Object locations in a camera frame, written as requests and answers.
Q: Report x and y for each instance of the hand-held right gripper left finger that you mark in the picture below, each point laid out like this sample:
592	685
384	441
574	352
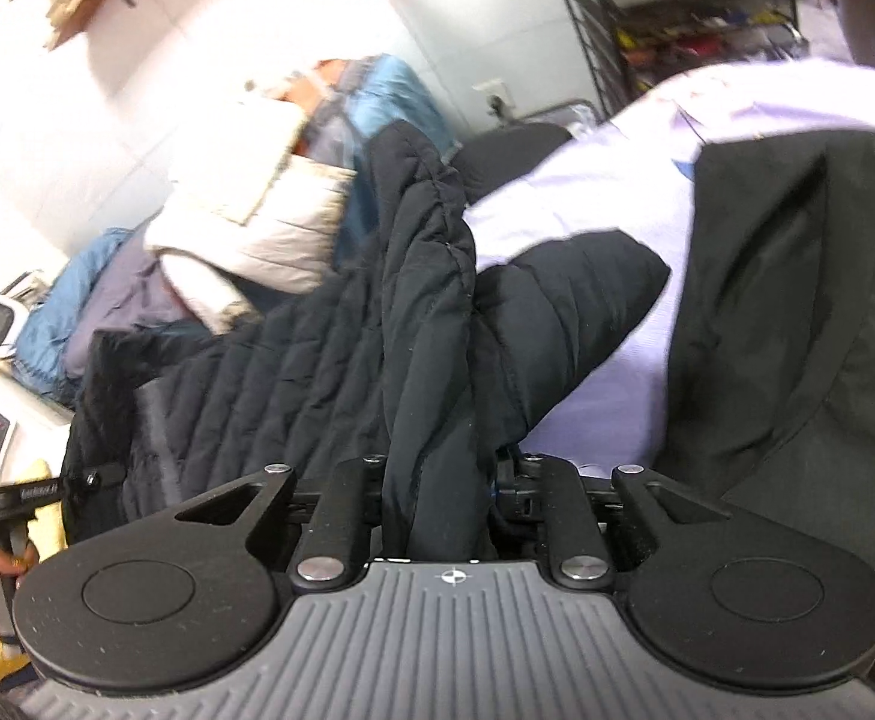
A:
347	499

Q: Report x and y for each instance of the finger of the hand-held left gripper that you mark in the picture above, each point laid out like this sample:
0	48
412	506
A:
96	478

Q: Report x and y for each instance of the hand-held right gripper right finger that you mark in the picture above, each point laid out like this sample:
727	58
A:
557	499

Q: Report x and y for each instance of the black quilted jacket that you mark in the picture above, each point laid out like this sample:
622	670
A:
295	390

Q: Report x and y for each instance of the grey cloth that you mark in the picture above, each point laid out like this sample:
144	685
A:
122	300

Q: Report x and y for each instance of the cream puffer jacket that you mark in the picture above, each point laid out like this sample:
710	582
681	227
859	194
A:
272	225

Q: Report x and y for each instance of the black sweatshirt white print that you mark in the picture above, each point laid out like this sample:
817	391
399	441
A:
797	315

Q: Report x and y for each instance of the purple floral bedsheet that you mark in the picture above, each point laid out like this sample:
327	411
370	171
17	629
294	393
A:
602	187

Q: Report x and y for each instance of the black metal storage rack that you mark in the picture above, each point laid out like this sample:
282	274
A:
677	7

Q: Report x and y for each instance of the white wall socket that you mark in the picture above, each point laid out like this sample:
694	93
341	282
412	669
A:
495	96

